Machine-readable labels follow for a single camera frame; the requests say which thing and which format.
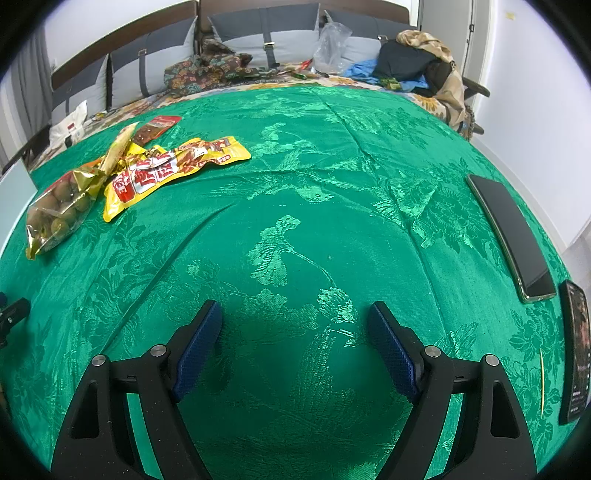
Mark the black smartphone lit screen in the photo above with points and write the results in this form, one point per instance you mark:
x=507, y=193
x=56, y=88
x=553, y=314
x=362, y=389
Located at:
x=577, y=350

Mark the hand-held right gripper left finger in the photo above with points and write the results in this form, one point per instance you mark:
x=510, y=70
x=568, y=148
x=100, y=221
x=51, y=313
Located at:
x=198, y=355

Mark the thin yellow stick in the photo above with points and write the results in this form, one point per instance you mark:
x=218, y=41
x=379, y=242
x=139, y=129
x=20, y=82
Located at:
x=543, y=383

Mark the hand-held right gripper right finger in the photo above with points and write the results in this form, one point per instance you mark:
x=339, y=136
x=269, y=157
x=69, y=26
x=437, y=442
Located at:
x=392, y=355

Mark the yellow packet red label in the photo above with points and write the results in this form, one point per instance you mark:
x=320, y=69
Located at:
x=217, y=150
x=147, y=182

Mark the clear bag of green fruits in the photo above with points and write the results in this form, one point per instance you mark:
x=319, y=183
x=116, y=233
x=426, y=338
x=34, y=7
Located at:
x=57, y=207

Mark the green patterned blanket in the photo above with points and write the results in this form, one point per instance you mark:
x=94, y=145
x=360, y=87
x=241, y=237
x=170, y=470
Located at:
x=300, y=184

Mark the grey curtain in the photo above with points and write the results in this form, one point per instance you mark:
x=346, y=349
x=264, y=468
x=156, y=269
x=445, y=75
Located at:
x=21, y=92

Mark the dark floral cloth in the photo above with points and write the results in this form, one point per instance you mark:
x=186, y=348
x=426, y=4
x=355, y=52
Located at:
x=207, y=69

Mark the floral bedsheet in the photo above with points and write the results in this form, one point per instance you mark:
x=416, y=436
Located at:
x=138, y=104

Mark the white door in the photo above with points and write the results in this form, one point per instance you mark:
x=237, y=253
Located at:
x=455, y=32

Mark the slim beige snack packet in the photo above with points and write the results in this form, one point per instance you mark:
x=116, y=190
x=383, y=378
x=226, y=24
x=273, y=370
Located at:
x=117, y=147

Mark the blue cloth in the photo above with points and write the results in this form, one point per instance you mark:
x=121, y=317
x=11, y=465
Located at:
x=362, y=70

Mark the dark bedside furniture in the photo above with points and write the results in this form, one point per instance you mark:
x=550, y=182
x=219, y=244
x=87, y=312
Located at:
x=23, y=152

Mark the black bag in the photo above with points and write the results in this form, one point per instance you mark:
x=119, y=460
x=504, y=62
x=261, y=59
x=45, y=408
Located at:
x=406, y=62

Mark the red fish snack packet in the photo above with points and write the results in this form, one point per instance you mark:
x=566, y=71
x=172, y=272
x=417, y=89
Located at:
x=157, y=129

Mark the dark chair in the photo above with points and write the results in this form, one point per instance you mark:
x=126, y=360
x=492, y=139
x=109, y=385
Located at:
x=478, y=87

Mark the scattered small wrappers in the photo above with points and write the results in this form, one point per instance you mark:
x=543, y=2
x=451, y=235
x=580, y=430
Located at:
x=304, y=69

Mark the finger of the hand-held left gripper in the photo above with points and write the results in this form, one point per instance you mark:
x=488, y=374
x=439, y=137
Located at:
x=11, y=316

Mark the black smartphone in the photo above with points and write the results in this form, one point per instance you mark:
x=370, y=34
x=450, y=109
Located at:
x=512, y=235

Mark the white plastic bag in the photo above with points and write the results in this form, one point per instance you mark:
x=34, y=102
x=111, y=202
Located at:
x=69, y=124

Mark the green patterned cloth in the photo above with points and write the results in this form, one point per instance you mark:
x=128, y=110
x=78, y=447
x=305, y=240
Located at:
x=392, y=83

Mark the clear plastic bag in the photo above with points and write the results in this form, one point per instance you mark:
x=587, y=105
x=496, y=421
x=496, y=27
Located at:
x=332, y=46

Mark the white cardboard box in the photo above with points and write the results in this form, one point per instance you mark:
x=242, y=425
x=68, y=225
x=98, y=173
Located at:
x=14, y=207

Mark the beige patterned cloth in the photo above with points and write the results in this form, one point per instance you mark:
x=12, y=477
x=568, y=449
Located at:
x=450, y=92

